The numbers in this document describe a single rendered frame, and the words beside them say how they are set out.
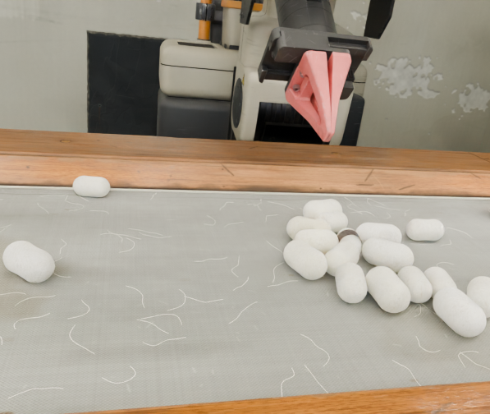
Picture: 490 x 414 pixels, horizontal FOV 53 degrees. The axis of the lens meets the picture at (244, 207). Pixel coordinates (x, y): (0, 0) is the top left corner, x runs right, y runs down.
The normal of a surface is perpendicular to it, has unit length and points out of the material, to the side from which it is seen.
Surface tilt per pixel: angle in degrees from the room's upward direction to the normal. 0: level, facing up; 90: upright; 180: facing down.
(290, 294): 0
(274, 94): 98
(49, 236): 0
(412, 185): 45
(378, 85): 90
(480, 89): 90
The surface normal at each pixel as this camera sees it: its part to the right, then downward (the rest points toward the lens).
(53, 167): 0.22, -0.38
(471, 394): 0.11, -0.92
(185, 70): 0.17, 0.38
